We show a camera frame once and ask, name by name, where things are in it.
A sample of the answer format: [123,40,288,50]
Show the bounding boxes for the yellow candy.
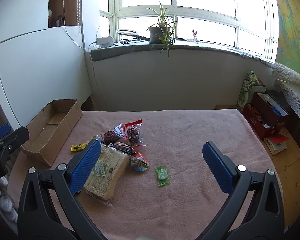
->
[70,143,87,152]

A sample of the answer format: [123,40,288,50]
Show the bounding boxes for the bread cracker pack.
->
[83,144,130,202]

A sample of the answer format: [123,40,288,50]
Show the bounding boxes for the red date snack bag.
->
[103,124,127,145]

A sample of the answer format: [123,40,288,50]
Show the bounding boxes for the dark snickers bar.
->
[108,142,136,155]

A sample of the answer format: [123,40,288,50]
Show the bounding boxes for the orange jelly cup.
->
[130,152,149,172]

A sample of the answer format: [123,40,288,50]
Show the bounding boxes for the green candy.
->
[155,165,170,187]

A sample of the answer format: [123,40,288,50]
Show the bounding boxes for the brown cardboard box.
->
[21,99,82,166]

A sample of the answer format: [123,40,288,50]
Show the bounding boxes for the open book on floor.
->
[264,134,290,155]

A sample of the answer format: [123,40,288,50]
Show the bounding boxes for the pink table cloth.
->
[10,109,285,239]

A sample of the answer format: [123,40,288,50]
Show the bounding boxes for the dark red gift box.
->
[242,93,289,139]

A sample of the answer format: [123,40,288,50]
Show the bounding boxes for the grey windowsill mat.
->
[89,41,275,68]

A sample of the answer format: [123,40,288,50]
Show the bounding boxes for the white lace cloth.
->
[273,79,300,118]

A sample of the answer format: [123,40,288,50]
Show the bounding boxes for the white power box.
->
[96,36,114,48]

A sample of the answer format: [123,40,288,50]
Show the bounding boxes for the green printed bag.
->
[237,70,267,111]

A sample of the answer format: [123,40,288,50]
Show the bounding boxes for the potted spider plant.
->
[147,2,177,57]

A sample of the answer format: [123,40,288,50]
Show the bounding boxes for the white cable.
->
[59,0,101,51]

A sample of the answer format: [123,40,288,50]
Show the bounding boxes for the yellow green wall map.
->
[276,0,300,74]

